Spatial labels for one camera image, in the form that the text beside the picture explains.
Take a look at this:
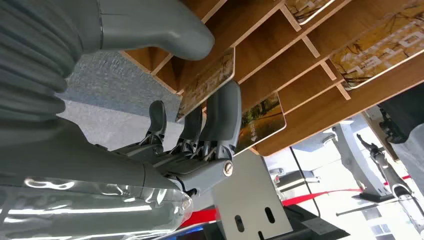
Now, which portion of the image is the autumn trees print card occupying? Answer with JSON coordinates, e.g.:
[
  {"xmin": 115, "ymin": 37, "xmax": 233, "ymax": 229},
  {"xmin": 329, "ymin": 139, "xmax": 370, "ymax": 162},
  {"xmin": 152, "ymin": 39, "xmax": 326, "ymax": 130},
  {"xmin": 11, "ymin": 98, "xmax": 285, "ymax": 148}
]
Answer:
[{"xmin": 234, "ymin": 92, "xmax": 287, "ymax": 155}]

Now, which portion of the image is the wooden card rack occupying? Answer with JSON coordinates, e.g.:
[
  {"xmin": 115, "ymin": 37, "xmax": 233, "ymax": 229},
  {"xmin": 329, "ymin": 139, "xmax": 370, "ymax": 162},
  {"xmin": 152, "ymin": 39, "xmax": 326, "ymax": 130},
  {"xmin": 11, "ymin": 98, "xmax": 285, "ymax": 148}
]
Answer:
[{"xmin": 120, "ymin": 0, "xmax": 424, "ymax": 157}]

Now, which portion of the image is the yellow branch print card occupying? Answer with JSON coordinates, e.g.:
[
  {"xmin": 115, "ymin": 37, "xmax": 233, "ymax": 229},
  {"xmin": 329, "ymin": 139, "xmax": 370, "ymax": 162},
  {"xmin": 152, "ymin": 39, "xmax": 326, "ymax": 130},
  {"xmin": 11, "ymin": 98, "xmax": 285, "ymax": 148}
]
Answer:
[
  {"xmin": 330, "ymin": 9, "xmax": 424, "ymax": 91},
  {"xmin": 284, "ymin": 0, "xmax": 336, "ymax": 26}
]

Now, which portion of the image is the ribbed grey right arm sleeve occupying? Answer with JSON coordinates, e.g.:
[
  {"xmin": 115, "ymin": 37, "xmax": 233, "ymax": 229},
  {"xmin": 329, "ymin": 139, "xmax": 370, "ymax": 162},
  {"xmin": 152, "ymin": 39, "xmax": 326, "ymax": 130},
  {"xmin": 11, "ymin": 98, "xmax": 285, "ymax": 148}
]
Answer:
[{"xmin": 0, "ymin": 0, "xmax": 100, "ymax": 122}]

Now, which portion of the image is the red barrier ribbon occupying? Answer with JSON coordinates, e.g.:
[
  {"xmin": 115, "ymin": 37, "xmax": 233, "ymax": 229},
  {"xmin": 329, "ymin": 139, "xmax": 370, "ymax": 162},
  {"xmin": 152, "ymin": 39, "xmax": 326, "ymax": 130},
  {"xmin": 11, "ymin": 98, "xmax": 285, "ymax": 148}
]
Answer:
[{"xmin": 180, "ymin": 174, "xmax": 412, "ymax": 229}]

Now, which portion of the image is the white machine stand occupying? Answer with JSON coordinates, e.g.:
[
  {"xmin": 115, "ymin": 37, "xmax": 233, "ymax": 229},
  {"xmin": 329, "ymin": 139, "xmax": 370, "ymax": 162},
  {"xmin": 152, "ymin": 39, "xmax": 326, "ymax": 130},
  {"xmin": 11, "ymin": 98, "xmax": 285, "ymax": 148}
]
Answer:
[{"xmin": 322, "ymin": 120, "xmax": 395, "ymax": 204}]

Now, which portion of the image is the black box housing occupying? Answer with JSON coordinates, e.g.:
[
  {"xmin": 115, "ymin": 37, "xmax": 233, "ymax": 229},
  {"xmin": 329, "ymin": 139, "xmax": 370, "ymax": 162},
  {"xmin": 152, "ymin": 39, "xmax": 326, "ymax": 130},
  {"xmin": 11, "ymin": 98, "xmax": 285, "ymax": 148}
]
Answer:
[{"xmin": 377, "ymin": 82, "xmax": 424, "ymax": 145}]

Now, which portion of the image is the grey slotted metal bracket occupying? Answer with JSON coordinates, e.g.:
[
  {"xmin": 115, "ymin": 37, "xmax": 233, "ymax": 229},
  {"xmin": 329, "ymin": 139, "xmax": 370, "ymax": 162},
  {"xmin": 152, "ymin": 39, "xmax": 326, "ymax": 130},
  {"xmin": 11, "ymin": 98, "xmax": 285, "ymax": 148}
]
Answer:
[{"xmin": 211, "ymin": 149, "xmax": 294, "ymax": 240}]

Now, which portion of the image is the thin black cable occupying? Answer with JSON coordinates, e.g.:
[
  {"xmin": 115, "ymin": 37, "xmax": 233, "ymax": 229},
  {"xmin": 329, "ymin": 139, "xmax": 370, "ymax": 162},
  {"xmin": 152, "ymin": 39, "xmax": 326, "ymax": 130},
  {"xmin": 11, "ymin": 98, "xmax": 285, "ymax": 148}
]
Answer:
[{"xmin": 290, "ymin": 147, "xmax": 322, "ymax": 218}]

